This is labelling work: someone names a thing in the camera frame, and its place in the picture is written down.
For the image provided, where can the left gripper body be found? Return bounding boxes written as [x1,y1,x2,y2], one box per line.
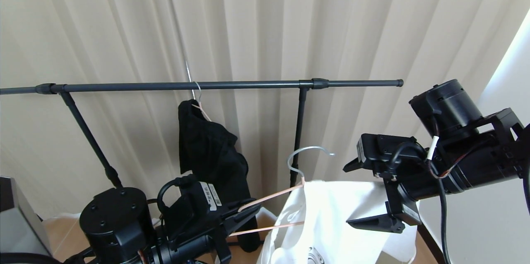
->
[151,218,233,264]

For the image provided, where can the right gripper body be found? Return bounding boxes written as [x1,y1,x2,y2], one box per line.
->
[382,168,457,227]

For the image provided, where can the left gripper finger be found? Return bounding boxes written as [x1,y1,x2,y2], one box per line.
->
[221,200,249,215]
[223,208,263,236]

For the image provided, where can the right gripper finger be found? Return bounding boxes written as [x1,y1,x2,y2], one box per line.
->
[346,213,406,235]
[342,157,362,174]

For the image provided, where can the pink clothes hanger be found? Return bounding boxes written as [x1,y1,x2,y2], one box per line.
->
[190,81,213,123]
[227,145,336,238]

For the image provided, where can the white garment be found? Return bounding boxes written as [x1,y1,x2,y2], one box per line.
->
[256,179,421,264]

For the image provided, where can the black shorts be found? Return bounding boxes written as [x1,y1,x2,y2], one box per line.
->
[178,99,262,253]

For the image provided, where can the black clothes rack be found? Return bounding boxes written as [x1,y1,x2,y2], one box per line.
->
[0,78,405,190]

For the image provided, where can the beige curtain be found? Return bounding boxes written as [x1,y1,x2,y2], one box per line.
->
[0,0,530,220]

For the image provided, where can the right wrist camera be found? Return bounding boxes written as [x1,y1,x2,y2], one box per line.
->
[356,133,427,178]

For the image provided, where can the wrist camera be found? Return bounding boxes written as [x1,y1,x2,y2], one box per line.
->
[356,133,427,178]
[163,180,224,232]

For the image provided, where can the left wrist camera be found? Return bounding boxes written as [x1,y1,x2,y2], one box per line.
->
[163,180,224,232]

